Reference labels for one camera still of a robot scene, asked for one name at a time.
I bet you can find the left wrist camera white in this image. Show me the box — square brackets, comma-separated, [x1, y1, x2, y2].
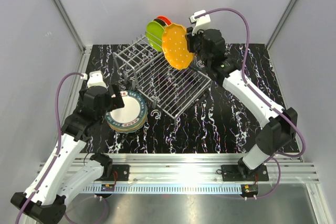
[80, 70, 107, 89]

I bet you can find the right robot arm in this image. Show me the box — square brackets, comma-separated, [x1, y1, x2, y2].
[185, 27, 298, 180]

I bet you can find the white plate green rim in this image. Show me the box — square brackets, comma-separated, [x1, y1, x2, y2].
[106, 90, 148, 127]

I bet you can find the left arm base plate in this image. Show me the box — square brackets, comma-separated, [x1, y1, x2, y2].
[97, 164, 130, 182]

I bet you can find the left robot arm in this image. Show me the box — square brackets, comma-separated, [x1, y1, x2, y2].
[10, 84, 124, 223]

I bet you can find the yellow dotted scalloped plate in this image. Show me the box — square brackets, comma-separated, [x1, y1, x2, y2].
[162, 23, 194, 70]

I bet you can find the stack of plates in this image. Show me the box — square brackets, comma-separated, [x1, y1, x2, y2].
[107, 117, 148, 133]

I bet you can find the left aluminium corner post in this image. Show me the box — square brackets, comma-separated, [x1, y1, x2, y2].
[36, 0, 92, 57]

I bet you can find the right aluminium corner post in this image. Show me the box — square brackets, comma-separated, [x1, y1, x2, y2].
[266, 0, 299, 50]

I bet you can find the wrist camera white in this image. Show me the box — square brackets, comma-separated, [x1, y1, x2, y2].
[189, 10, 211, 36]
[80, 70, 107, 89]

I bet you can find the aluminium rail frame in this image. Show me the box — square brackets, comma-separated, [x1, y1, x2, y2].
[109, 153, 319, 186]

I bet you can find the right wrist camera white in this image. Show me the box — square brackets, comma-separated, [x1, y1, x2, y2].
[189, 10, 211, 36]

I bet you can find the aluminium corner post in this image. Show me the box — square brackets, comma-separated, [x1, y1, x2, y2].
[266, 0, 299, 50]
[36, 0, 92, 57]

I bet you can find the grey wire dish rack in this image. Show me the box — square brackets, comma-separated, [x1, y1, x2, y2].
[112, 34, 212, 122]

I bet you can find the slotted cable duct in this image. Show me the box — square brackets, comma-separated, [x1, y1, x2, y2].
[82, 183, 242, 195]

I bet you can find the orange red plate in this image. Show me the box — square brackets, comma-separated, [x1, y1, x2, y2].
[157, 15, 172, 26]

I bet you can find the lime green plate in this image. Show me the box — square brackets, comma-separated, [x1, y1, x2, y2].
[145, 20, 164, 51]

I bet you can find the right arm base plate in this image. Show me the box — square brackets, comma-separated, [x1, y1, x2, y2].
[220, 164, 269, 182]

